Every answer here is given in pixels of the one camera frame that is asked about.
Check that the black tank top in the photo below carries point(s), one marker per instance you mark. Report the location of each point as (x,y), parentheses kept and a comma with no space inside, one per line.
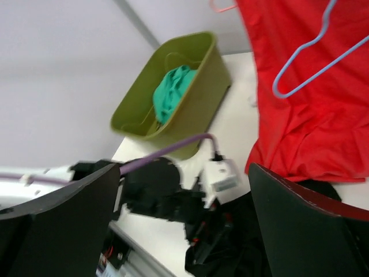
(247,257)

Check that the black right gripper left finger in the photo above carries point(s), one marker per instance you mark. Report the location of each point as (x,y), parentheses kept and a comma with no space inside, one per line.
(61,233)

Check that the olive green plastic basket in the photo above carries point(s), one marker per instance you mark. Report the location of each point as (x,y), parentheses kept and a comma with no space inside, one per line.
(135,115)

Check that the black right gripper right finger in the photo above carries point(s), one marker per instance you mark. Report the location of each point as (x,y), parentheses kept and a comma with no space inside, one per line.
(306,233)

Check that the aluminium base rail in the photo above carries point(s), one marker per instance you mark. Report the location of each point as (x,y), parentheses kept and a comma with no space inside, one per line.
(121,256)

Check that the red tank top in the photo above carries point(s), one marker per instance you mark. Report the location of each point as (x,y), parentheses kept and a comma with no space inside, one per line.
(321,130)

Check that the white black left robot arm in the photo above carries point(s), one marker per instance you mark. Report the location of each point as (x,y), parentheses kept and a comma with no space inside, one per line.
(152,190)

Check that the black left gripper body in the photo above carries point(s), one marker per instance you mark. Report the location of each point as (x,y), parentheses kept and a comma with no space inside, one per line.
(207,231)

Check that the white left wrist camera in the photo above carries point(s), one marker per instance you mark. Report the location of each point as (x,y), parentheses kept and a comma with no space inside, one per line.
(220,181)

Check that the green tank top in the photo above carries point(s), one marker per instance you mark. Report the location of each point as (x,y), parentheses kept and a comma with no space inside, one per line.
(169,92)

